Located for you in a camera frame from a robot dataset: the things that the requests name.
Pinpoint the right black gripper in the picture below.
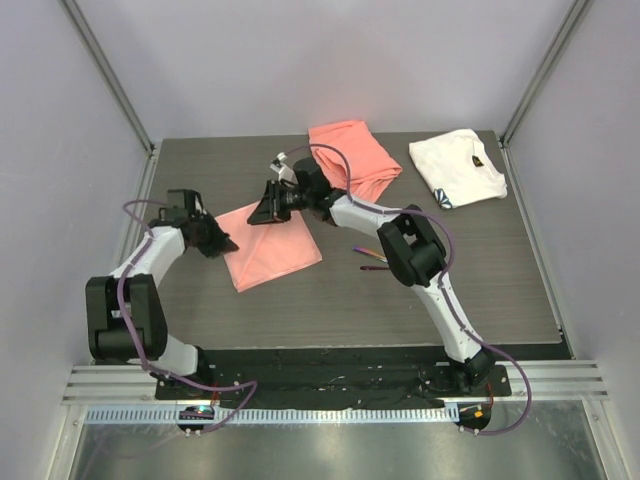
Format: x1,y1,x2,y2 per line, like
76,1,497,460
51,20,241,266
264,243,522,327
247,181,312,228

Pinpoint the pink satin napkin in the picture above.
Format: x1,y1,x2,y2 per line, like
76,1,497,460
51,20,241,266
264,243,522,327
216,203,322,293

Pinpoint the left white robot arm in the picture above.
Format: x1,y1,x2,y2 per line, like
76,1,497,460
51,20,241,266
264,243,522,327
85,189,239,399

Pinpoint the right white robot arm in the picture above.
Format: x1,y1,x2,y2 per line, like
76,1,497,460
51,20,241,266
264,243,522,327
247,155,495,395

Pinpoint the folded coral cloth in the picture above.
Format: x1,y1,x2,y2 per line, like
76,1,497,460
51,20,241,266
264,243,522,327
308,120,402,202

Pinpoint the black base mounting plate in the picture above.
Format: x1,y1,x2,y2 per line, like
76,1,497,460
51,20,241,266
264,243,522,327
97,344,512,409

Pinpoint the folded white shirt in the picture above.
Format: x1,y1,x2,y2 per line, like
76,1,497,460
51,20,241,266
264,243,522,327
408,129,508,210

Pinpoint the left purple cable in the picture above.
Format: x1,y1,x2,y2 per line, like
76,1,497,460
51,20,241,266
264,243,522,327
121,198,259,436

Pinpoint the purple cable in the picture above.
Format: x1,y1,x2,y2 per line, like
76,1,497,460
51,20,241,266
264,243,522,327
121,198,259,436
272,143,532,434

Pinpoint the left aluminium frame post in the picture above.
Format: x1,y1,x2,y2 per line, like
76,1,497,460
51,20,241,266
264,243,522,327
59,0,155,156

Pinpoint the aluminium frame post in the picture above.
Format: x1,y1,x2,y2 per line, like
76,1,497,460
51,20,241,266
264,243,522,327
59,0,155,156
499,0,593,148

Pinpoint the white slotted cable duct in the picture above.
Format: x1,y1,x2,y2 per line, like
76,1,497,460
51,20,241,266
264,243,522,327
84,404,459,427

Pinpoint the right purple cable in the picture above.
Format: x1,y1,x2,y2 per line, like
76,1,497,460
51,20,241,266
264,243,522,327
272,143,532,434

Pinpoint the right aluminium frame post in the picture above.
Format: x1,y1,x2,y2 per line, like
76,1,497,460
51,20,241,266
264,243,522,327
499,0,593,148

